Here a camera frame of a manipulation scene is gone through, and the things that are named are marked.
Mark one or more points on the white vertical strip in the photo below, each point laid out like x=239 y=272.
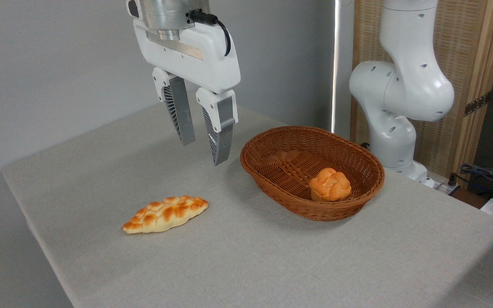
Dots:
x=336 y=64

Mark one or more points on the wooden rattan folding screen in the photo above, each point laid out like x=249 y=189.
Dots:
x=464 y=51

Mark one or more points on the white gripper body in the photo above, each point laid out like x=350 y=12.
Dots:
x=203 y=64

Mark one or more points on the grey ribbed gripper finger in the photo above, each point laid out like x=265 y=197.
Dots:
x=180 y=111
x=223 y=137

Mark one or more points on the grey tablecloth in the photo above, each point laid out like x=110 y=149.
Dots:
x=229 y=265

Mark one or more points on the brown oval wicker basket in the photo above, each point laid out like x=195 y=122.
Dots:
x=280 y=158

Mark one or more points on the long braided bread loaf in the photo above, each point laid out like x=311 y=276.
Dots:
x=165 y=214

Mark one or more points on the dark metal screen hinge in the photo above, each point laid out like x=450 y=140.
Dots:
x=477 y=103

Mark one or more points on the round knotted bread roll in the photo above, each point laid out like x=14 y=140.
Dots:
x=330 y=185

